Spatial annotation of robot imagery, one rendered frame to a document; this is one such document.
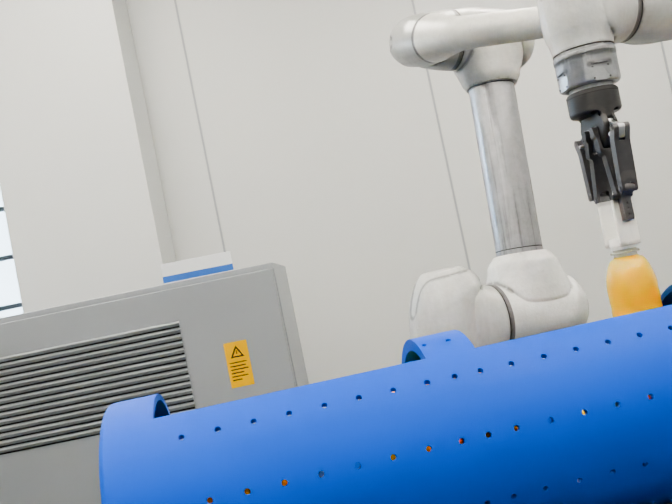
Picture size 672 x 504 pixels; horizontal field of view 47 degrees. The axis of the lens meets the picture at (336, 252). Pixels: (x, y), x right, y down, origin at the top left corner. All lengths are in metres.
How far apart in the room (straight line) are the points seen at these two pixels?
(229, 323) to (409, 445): 1.65
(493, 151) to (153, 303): 1.31
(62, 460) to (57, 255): 1.26
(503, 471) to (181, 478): 0.37
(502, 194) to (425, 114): 2.21
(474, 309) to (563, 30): 0.60
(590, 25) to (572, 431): 0.58
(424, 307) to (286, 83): 2.48
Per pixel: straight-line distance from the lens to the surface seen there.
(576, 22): 1.20
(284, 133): 3.84
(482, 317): 1.57
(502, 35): 1.49
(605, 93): 1.20
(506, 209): 1.68
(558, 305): 1.66
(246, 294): 2.51
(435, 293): 1.55
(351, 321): 3.76
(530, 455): 0.96
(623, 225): 1.19
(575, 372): 0.99
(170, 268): 2.70
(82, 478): 2.70
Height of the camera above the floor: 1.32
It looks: 3 degrees up
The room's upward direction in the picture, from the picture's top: 12 degrees counter-clockwise
